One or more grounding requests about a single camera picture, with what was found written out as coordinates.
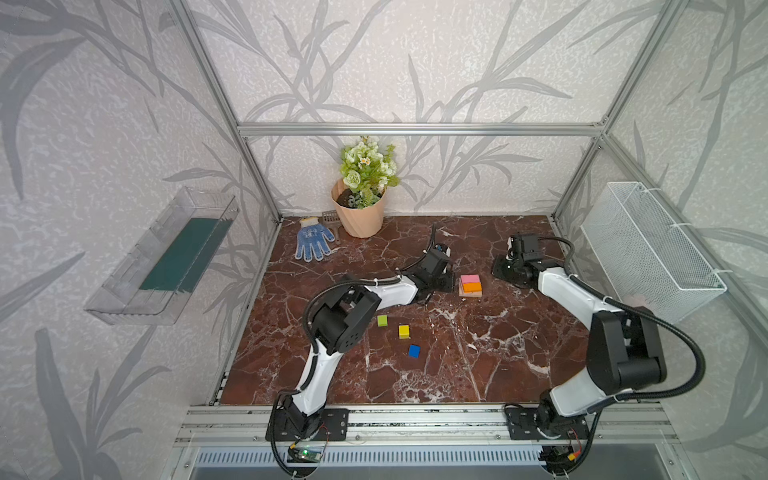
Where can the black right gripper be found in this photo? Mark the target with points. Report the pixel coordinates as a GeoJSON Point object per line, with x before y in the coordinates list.
{"type": "Point", "coordinates": [504, 269]}

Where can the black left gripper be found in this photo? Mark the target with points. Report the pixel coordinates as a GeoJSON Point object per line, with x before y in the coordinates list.
{"type": "Point", "coordinates": [439, 279]}

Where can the small pink wood block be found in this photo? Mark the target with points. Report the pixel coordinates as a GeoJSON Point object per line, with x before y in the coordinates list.
{"type": "Point", "coordinates": [470, 278]}

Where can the blue wood block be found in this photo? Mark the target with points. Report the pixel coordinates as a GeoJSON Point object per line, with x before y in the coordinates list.
{"type": "Point", "coordinates": [414, 351]}

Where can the orange wood block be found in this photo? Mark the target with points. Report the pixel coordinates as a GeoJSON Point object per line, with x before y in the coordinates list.
{"type": "Point", "coordinates": [472, 287]}

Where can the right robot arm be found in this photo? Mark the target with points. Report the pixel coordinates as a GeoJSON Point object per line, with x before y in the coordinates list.
{"type": "Point", "coordinates": [624, 352]}

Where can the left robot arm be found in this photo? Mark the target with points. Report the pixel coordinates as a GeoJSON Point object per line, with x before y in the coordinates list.
{"type": "Point", "coordinates": [335, 321]}

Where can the beige flower pot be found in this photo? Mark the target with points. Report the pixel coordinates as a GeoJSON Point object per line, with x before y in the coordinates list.
{"type": "Point", "coordinates": [359, 223]}

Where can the small brown brush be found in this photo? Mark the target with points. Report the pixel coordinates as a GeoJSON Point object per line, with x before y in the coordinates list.
{"type": "Point", "coordinates": [330, 218]}

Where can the pink object in basket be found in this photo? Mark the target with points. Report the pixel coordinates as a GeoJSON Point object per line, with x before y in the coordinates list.
{"type": "Point", "coordinates": [637, 304]}

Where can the green white artificial flowers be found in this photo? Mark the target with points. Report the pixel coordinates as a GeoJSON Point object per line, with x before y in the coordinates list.
{"type": "Point", "coordinates": [367, 171]}

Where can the blue work glove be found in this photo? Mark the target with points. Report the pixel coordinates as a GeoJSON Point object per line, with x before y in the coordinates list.
{"type": "Point", "coordinates": [313, 240]}

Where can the left circuit board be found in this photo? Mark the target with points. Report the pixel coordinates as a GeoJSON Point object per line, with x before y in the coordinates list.
{"type": "Point", "coordinates": [299, 454]}

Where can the white wire mesh basket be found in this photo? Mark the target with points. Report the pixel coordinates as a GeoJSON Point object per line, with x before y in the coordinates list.
{"type": "Point", "coordinates": [644, 251]}

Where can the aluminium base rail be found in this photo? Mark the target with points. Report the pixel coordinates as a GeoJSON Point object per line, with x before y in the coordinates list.
{"type": "Point", "coordinates": [414, 424]}

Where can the clear plastic wall shelf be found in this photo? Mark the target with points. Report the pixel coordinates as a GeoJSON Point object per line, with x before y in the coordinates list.
{"type": "Point", "coordinates": [156, 279]}

